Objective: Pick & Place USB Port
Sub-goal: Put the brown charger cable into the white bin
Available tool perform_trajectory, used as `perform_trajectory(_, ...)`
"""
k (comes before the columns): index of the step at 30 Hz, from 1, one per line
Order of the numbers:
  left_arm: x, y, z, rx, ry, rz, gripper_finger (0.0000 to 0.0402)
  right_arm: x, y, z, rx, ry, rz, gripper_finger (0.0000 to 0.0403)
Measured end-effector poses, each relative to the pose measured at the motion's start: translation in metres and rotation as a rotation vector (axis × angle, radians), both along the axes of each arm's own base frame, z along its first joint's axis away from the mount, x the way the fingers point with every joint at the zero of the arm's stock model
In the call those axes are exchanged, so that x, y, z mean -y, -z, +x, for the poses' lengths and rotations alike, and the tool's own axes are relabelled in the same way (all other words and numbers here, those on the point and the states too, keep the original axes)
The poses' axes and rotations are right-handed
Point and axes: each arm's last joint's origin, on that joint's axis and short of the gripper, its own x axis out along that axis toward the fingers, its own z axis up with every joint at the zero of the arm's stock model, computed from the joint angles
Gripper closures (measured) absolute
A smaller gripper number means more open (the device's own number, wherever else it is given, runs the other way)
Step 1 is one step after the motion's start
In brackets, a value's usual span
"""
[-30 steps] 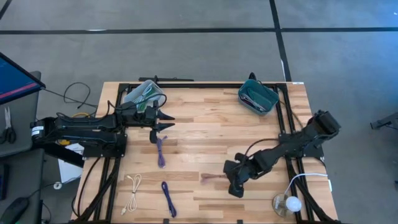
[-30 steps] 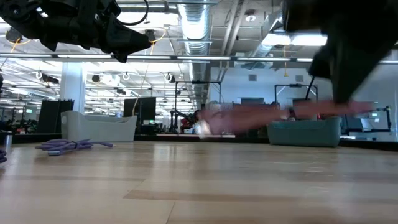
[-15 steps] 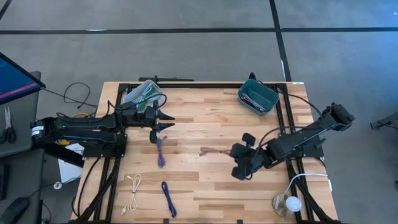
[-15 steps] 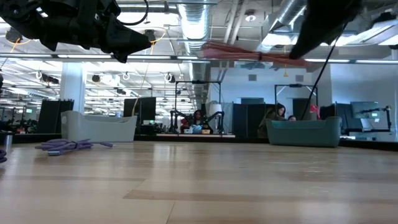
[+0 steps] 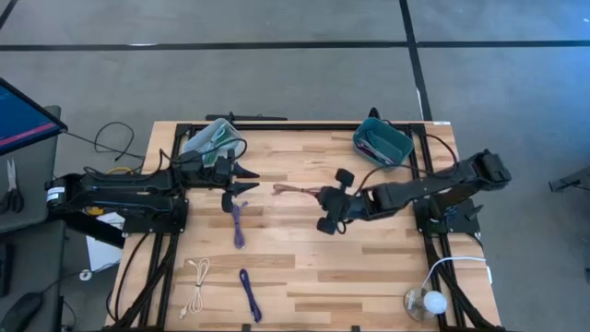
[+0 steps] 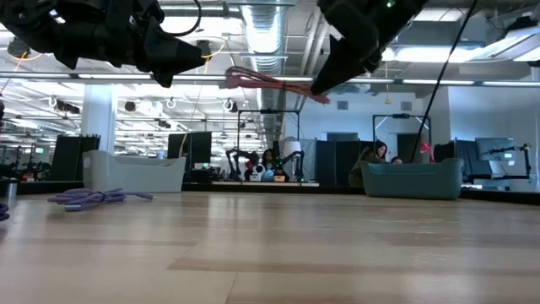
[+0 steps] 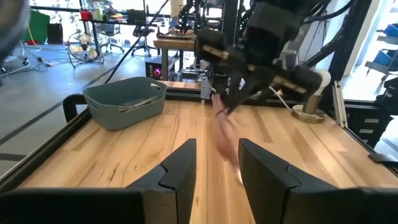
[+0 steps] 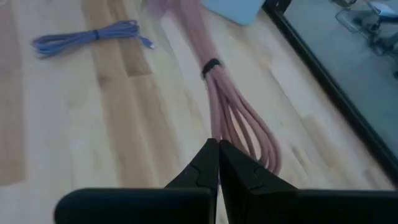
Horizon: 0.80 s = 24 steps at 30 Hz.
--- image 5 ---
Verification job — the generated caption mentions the white paper sheet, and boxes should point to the white paper sheet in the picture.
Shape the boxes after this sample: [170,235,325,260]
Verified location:
[85,211,125,272]

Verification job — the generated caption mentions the cream white USB cable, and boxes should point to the cream white USB cable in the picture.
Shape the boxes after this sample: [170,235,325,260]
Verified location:
[179,257,211,319]

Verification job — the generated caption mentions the black flat bar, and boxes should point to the black flat bar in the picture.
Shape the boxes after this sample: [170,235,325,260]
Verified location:
[206,112,289,123]

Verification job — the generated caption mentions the grey side table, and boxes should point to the grey side table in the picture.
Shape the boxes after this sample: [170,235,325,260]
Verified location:
[0,104,64,234]

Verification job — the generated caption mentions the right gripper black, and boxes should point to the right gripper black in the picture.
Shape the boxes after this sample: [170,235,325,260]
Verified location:
[315,167,365,236]

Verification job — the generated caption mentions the light grey plastic bin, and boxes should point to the light grey plastic bin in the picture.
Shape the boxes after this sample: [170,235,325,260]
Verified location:
[183,117,245,167]

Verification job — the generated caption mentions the monitor with blue screen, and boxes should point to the monitor with blue screen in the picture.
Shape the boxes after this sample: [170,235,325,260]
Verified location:
[0,77,69,157]

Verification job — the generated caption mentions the thin black floor cable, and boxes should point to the thin black floor cable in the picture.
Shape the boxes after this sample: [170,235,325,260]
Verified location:
[64,121,147,162]

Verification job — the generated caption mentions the teal plastic bin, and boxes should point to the teal plastic bin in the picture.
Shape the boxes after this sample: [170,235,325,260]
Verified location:
[351,115,415,170]

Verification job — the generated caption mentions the bulb lamp with brass base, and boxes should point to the bulb lamp with brass base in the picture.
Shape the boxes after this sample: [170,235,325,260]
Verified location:
[404,285,449,323]

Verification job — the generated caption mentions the black aluminium table frame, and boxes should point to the black aluminium table frame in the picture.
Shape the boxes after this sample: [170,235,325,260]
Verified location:
[103,120,508,332]

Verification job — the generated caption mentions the white lamp cord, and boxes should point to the white lamp cord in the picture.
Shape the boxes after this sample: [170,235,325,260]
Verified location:
[421,255,488,290]

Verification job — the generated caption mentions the dark grey desk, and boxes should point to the dark grey desk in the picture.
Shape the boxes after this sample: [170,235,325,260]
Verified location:
[0,219,65,332]

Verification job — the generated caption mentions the dark purple USB cable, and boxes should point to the dark purple USB cable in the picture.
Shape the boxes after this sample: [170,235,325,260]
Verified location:
[238,268,264,324]

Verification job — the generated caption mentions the black computer mouse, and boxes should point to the black computer mouse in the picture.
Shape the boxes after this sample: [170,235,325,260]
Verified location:
[0,291,45,332]

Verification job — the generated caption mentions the black stand leg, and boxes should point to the black stand leg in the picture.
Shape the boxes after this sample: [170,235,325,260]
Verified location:
[548,168,590,193]

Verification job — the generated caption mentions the scissors with black handles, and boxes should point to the scissors with black handles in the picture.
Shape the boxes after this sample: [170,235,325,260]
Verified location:
[0,158,27,214]

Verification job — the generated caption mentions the dark cable under frame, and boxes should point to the dark cable under frame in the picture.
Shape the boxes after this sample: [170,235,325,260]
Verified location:
[106,232,151,323]

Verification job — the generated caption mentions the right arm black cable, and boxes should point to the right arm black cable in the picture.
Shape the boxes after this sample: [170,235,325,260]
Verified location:
[357,118,460,195]

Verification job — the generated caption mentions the light purple USB cable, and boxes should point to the light purple USB cable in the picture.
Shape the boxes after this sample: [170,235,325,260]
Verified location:
[230,200,249,251]

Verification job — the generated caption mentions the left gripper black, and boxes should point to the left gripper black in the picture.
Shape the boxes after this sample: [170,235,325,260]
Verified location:
[202,148,260,214]

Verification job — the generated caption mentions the black diagonal beam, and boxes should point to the black diagonal beam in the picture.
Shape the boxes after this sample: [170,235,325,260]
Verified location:
[48,209,125,250]

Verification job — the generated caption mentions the brown USB cable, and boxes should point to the brown USB cable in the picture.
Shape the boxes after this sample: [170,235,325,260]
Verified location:
[271,183,324,199]

